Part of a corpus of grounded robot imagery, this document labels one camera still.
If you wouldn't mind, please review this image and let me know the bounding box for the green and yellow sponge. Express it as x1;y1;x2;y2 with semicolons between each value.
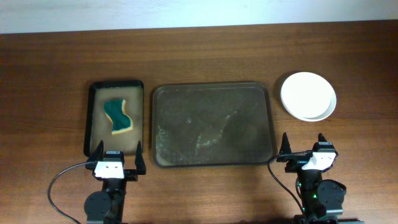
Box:
103;99;134;135

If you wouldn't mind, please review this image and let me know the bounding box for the cream white plate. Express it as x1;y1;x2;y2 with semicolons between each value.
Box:
280;72;336;108

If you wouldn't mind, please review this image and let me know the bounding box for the large brown serving tray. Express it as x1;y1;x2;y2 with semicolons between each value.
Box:
151;82;277;169

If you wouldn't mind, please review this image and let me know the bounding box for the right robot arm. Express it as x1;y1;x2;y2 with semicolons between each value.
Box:
269;133;362;224

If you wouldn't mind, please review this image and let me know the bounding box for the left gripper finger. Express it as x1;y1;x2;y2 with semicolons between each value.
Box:
134;141;146;175
88;141;104;162

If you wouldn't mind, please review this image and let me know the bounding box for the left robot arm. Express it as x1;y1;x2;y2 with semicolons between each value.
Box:
84;141;146;224

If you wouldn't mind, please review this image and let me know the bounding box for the small black water tray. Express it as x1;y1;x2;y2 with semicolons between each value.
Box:
83;80;144;157

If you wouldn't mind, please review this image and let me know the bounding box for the pink plate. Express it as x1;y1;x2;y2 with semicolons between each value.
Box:
283;93;337;122

